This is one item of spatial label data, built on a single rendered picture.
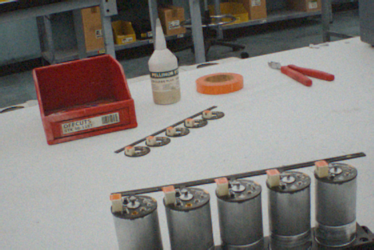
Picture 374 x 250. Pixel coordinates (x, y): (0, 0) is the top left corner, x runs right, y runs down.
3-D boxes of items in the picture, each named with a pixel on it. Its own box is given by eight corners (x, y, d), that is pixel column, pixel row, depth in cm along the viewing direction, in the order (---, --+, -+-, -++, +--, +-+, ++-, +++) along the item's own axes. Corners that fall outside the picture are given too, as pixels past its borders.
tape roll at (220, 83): (251, 89, 70) (250, 79, 70) (205, 97, 68) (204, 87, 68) (233, 78, 76) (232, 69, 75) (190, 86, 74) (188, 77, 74)
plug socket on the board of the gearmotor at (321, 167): (332, 176, 31) (332, 164, 31) (318, 178, 31) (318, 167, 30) (327, 170, 31) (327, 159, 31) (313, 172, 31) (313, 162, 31)
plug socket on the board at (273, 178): (284, 184, 30) (284, 173, 30) (269, 187, 30) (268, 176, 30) (280, 178, 31) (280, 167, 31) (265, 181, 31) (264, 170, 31)
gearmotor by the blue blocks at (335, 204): (361, 254, 32) (364, 174, 30) (322, 263, 32) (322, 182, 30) (346, 234, 34) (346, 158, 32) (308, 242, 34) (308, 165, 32)
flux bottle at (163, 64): (155, 106, 67) (145, 22, 64) (151, 99, 70) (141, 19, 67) (184, 101, 68) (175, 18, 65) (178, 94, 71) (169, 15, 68)
